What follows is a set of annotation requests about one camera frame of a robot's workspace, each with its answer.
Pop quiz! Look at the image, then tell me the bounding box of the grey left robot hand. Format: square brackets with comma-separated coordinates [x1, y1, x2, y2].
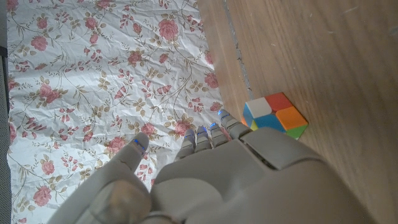
[46, 108, 379, 224]

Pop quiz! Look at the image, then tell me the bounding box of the colourful puzzle cube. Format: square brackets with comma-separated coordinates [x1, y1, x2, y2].
[241, 91, 309, 140]

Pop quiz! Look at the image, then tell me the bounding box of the floral backdrop cloth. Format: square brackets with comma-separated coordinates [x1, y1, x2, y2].
[6, 0, 224, 224]

